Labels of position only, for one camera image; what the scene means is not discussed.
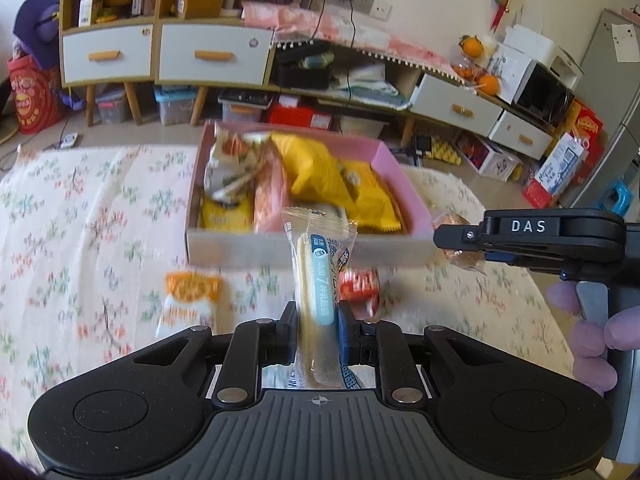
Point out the small yellow snack packet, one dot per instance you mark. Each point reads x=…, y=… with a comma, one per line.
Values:
x=225, y=215

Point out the pink patterned cloth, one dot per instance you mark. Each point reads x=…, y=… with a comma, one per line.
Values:
x=350, y=35

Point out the small white device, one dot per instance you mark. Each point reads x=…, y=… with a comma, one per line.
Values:
x=68, y=140

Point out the purple hat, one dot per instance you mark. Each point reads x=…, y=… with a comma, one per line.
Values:
x=37, y=25

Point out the white blue bread stick packet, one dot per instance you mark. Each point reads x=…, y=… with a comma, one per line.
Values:
x=315, y=280

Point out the black camera on tripod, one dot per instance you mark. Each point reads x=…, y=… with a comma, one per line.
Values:
x=420, y=145

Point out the red cardboard box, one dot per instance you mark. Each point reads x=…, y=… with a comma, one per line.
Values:
x=300, y=117

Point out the person's right hand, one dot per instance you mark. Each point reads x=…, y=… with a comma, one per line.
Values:
x=590, y=342

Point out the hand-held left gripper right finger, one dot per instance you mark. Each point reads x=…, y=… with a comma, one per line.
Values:
x=345, y=335

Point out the large yellow snack packet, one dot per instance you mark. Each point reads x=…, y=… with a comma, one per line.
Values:
x=310, y=170
x=375, y=200

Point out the red yellow box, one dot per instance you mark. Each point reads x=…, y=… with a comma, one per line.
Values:
x=585, y=125

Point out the blue plastic stool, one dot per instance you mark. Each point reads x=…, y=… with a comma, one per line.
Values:
x=615, y=195

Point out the black storage case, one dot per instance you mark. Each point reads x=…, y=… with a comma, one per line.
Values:
x=305, y=75

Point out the clear bin orange label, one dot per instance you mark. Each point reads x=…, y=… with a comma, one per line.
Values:
x=245, y=112

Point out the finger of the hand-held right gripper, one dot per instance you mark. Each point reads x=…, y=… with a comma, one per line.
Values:
x=460, y=237
x=500, y=258

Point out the small white orange box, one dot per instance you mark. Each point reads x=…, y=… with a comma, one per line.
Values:
x=142, y=0

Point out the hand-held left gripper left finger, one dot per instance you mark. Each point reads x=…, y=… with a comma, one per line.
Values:
x=289, y=335

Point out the white paper note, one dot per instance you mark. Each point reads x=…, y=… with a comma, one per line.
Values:
x=624, y=42

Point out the wooden low sideboard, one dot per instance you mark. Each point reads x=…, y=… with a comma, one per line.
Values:
x=406, y=130

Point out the clear bin blue lid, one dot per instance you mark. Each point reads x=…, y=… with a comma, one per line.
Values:
x=175, y=107

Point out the yellow bag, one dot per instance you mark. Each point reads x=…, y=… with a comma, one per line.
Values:
x=112, y=2

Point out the yellow egg foam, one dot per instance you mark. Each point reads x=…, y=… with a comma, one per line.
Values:
x=446, y=152

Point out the red printed bag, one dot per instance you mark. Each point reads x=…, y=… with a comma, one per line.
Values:
x=35, y=95

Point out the floral tablecloth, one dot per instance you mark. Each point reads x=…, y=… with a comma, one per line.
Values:
x=100, y=235

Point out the black microwave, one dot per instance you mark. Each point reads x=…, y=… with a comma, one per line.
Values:
x=542, y=95

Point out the white box red print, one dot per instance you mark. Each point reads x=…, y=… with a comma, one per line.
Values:
x=487, y=157

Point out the blue white carton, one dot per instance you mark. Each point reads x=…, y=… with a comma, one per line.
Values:
x=560, y=170

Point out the small red white packet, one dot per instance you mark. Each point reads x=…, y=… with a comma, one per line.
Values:
x=357, y=285

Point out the wall socket panel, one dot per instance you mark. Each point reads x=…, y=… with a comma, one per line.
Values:
x=355, y=0

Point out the orange fruit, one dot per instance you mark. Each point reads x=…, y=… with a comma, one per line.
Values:
x=471, y=46
x=487, y=85

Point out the bag of small oranges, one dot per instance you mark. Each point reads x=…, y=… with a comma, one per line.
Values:
x=462, y=69

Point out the brown cardboard box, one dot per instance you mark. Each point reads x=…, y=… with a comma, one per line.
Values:
x=200, y=6

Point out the small clear storage bin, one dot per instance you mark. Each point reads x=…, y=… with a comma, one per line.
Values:
x=112, y=107

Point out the black keyboard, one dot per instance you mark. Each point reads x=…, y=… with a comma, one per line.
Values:
x=245, y=96

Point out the cream green snack packet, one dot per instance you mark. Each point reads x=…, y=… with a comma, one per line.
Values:
x=227, y=180

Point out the pile of loose papers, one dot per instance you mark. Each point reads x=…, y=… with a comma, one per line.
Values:
x=370, y=85

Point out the pale pink snack packet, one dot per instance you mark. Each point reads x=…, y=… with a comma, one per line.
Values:
x=270, y=195

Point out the clear brown cake packet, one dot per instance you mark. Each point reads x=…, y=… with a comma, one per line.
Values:
x=462, y=261

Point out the grey refrigerator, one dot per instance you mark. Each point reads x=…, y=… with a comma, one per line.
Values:
x=605, y=110

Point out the orange white snack packet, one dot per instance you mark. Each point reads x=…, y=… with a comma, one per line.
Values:
x=190, y=300

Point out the pink cardboard box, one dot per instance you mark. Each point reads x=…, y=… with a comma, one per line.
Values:
x=240, y=250

